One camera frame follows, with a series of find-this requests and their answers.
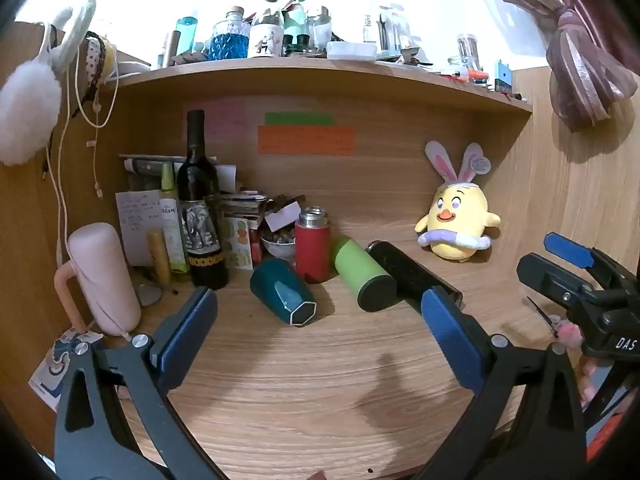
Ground clear glass jar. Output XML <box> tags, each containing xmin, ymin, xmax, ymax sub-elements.
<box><xmin>307</xmin><ymin>6</ymin><xmax>332</xmax><ymax>52</ymax></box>

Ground fruit sticker sheet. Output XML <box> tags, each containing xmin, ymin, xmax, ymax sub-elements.
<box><xmin>223</xmin><ymin>215</ymin><xmax>254</xmax><ymax>271</ymax></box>

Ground dark wine bottle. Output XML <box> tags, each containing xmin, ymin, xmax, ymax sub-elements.
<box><xmin>176</xmin><ymin>109</ymin><xmax>230</xmax><ymax>291</ymax></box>

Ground black bottle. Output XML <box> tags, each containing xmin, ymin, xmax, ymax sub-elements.
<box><xmin>365</xmin><ymin>240</ymin><xmax>464</xmax><ymax>312</ymax></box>

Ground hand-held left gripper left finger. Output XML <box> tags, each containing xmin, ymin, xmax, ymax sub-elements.
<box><xmin>54</xmin><ymin>286</ymin><xmax>232</xmax><ymax>480</ymax></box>

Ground pink sticky note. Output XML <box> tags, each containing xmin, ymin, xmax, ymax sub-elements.
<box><xmin>183</xmin><ymin>98</ymin><xmax>247</xmax><ymax>142</ymax></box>

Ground person's right hand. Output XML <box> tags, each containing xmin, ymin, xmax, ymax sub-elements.
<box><xmin>555</xmin><ymin>322</ymin><xmax>601</xmax><ymax>407</ymax></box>

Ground blue glass bottle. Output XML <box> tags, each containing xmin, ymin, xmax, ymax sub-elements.
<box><xmin>209</xmin><ymin>6</ymin><xmax>251</xmax><ymax>61</ymax></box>

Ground polka dot headband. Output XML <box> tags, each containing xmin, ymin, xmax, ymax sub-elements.
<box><xmin>70</xmin><ymin>31</ymin><xmax>119</xmax><ymax>118</ymax></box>

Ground white plastic box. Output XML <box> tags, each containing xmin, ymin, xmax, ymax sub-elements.
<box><xmin>326</xmin><ymin>41</ymin><xmax>379</xmax><ymax>63</ymax></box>

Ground black hair clip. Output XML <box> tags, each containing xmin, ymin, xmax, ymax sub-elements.
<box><xmin>399</xmin><ymin>47</ymin><xmax>434</xmax><ymax>67</ymax></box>

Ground white fluffy puff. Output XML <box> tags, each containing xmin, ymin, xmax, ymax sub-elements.
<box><xmin>0</xmin><ymin>59</ymin><xmax>63</xmax><ymax>167</ymax></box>

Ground pink curtain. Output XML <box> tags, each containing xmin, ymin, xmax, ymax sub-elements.
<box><xmin>465</xmin><ymin>0</ymin><xmax>640</xmax><ymax>133</ymax></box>

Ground green sticky note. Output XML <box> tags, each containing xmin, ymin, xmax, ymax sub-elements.
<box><xmin>264</xmin><ymin>112</ymin><xmax>335</xmax><ymax>126</ymax></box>

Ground white card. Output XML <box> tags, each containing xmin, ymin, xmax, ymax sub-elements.
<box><xmin>264</xmin><ymin>205</ymin><xmax>301</xmax><ymax>232</ymax></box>

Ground pink handheld appliance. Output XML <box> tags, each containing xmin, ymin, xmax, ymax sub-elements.
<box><xmin>54</xmin><ymin>222</ymin><xmax>143</xmax><ymax>337</ymax></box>

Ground small white bowl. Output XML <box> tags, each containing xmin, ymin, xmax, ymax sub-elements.
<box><xmin>260</xmin><ymin>232</ymin><xmax>297</xmax><ymax>262</ymax></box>

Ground yellow tube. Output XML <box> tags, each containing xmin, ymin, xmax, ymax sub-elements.
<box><xmin>146</xmin><ymin>230</ymin><xmax>172</xmax><ymax>287</ymax></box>

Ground green tumbler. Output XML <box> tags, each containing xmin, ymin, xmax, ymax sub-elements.
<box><xmin>333</xmin><ymin>235</ymin><xmax>399</xmax><ymax>313</ymax></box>

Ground white cable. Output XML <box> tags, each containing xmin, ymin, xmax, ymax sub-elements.
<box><xmin>42</xmin><ymin>20</ymin><xmax>122</xmax><ymax>266</ymax></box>

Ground clear acrylic organizer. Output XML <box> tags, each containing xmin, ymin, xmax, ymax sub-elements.
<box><xmin>376</xmin><ymin>4</ymin><xmax>414</xmax><ymax>57</ymax></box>

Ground clear jar with dark contents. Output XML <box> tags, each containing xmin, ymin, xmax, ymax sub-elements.
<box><xmin>455</xmin><ymin>33</ymin><xmax>481</xmax><ymax>72</ymax></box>

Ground handwritten paper note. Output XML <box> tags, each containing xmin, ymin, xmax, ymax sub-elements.
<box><xmin>115</xmin><ymin>189</ymin><xmax>163</xmax><ymax>267</ymax></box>

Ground blue small box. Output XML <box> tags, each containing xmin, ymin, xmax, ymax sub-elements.
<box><xmin>494</xmin><ymin>59</ymin><xmax>514</xmax><ymax>94</ymax></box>

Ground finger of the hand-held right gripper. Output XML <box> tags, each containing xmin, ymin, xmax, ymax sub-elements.
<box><xmin>516</xmin><ymin>253</ymin><xmax>609</xmax><ymax>319</ymax></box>
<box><xmin>544</xmin><ymin>232</ymin><xmax>640</xmax><ymax>292</ymax></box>

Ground stack of papers and books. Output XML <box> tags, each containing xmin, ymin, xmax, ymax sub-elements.
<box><xmin>119</xmin><ymin>154</ymin><xmax>268</xmax><ymax>221</ymax></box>

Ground yellow chick plush toy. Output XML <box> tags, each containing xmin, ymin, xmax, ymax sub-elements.
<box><xmin>414</xmin><ymin>141</ymin><xmax>502</xmax><ymax>264</ymax></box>

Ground blue and white booklet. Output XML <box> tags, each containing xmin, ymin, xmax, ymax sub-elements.
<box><xmin>28</xmin><ymin>327</ymin><xmax>104</xmax><ymax>412</ymax></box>

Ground thin black tool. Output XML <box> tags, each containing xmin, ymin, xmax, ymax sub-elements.
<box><xmin>526</xmin><ymin>296</ymin><xmax>562</xmax><ymax>337</ymax></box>

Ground white fluffy headband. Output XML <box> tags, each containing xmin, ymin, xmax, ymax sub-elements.
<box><xmin>46</xmin><ymin>0</ymin><xmax>98</xmax><ymax>73</ymax></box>

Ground green tube bottle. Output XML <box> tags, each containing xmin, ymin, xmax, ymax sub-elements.
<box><xmin>159</xmin><ymin>162</ymin><xmax>190</xmax><ymax>275</ymax></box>

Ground orange sticky note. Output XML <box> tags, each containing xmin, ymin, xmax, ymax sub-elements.
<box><xmin>258</xmin><ymin>125</ymin><xmax>356</xmax><ymax>156</ymax></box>

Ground red thermos bottle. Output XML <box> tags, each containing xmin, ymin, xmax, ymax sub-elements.
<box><xmin>294</xmin><ymin>205</ymin><xmax>331</xmax><ymax>284</ymax></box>

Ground green capped bottle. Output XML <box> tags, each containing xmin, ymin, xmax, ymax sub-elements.
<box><xmin>281</xmin><ymin>0</ymin><xmax>307</xmax><ymax>57</ymax></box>

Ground teal faceted cup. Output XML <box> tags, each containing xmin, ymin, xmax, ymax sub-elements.
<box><xmin>249</xmin><ymin>257</ymin><xmax>319</xmax><ymax>328</ymax></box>

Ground wooden shelf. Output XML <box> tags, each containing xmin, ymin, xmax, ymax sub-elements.
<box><xmin>97</xmin><ymin>55</ymin><xmax>534</xmax><ymax>114</ymax></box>

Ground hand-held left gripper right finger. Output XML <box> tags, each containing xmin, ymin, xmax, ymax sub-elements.
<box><xmin>414</xmin><ymin>286</ymin><xmax>587</xmax><ymax>480</ymax></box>

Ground small round mirror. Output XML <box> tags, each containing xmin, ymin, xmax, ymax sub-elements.
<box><xmin>136</xmin><ymin>283</ymin><xmax>164</xmax><ymax>308</ymax></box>

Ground clear corked bottle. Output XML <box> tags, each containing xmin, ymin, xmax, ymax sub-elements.
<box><xmin>249</xmin><ymin>0</ymin><xmax>286</xmax><ymax>59</ymax></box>

